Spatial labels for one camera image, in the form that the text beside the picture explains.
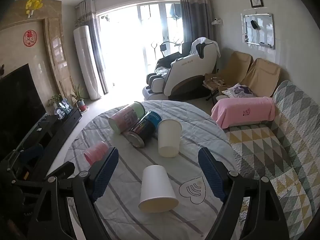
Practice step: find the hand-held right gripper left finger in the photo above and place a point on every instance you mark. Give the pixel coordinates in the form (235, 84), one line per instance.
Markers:
(104, 177)

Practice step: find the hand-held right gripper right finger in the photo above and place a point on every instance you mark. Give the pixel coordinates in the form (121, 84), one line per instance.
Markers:
(212, 177)

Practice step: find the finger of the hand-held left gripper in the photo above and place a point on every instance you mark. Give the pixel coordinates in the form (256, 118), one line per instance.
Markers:
(32, 153)
(62, 170)

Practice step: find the white paper cup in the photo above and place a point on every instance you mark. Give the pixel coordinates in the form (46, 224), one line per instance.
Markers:
(169, 137)
(156, 190)

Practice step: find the pink plastic cup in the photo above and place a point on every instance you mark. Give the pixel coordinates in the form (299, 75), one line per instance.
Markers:
(96, 152)

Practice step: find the black television cabinet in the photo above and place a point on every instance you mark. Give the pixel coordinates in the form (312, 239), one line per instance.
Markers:
(60, 127)

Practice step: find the glass globe ornament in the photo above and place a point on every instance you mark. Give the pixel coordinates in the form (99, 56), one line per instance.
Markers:
(60, 113)

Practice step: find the black television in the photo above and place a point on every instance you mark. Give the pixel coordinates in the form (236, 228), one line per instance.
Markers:
(17, 105)

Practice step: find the potted plant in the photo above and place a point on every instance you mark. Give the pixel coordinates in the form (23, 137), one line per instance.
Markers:
(55, 100)
(79, 97)

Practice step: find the dark blue canister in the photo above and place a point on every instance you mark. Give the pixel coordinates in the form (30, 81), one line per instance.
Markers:
(145, 128)

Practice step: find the pink and green canister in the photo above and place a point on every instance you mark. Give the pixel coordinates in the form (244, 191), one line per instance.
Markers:
(126, 117)

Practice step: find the triangle patterned quilted sofa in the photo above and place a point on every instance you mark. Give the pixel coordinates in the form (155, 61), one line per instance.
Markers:
(272, 150)

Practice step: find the pink towel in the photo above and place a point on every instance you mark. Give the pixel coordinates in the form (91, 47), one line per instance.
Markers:
(242, 111)

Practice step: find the purple floral pillow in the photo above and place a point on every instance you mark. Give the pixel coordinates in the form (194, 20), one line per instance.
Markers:
(240, 90)

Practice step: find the folding stool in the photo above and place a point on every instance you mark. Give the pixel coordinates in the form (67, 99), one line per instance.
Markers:
(212, 83)

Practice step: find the white standing air conditioner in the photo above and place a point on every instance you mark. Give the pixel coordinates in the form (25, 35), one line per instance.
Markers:
(86, 62)

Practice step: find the white massage chair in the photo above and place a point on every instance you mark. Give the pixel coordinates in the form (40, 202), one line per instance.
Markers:
(182, 75)

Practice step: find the tan sofa cushion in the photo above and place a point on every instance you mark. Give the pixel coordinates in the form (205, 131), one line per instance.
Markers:
(263, 77)
(236, 67)

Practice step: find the grey curtain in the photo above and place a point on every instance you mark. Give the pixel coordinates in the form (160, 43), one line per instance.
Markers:
(193, 12)
(93, 45)

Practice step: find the yellow artificial flowers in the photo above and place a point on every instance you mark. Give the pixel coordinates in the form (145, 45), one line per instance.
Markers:
(35, 1)

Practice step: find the photo frame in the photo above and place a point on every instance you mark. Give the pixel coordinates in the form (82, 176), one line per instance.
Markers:
(66, 105)

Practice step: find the red round wall decoration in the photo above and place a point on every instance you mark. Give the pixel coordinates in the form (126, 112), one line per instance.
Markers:
(28, 38)

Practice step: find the wall whiteboard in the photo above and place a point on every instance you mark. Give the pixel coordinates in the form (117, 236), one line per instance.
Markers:
(260, 30)

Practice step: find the white wall camera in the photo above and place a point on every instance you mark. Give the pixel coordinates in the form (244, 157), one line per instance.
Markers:
(216, 21)

